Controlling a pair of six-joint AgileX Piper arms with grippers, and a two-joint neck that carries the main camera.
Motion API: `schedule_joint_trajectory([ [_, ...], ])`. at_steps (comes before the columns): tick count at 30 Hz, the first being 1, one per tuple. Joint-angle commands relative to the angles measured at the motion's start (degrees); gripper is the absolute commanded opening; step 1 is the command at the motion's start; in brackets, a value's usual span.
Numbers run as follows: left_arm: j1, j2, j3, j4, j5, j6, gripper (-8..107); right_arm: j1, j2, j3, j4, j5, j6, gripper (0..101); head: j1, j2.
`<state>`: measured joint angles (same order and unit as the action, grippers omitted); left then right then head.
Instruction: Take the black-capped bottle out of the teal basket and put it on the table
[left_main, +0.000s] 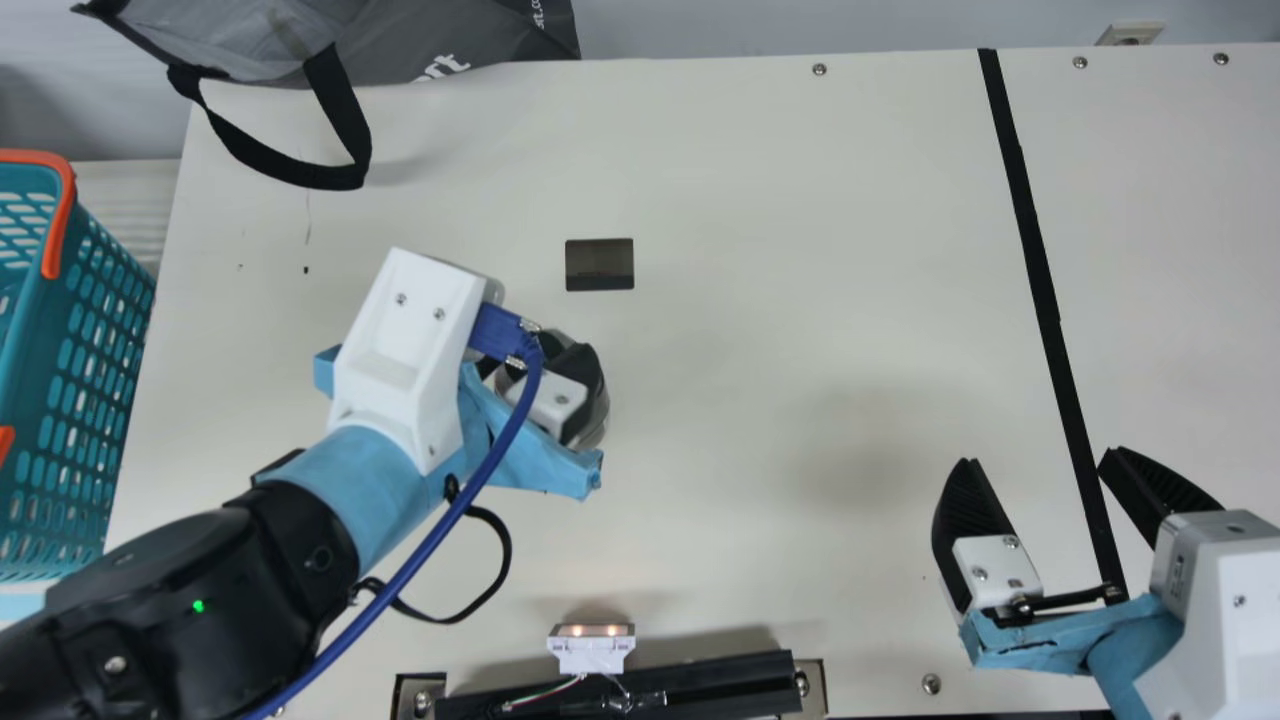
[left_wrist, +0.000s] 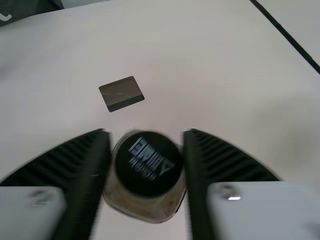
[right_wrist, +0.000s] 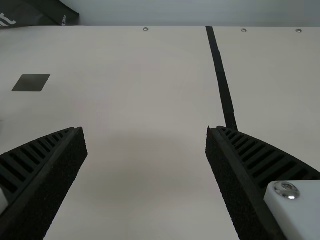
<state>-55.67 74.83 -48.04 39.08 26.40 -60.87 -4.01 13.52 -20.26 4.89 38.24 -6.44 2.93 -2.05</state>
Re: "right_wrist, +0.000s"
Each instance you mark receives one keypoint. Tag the small square scanner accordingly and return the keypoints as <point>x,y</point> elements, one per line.
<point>31,82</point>

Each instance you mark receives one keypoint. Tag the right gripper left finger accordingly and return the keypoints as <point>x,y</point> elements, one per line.
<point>50,180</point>

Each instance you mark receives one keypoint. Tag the black strip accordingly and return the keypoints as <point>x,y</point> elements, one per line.
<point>221,75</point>

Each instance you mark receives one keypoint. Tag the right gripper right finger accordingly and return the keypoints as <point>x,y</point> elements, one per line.
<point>245,180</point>

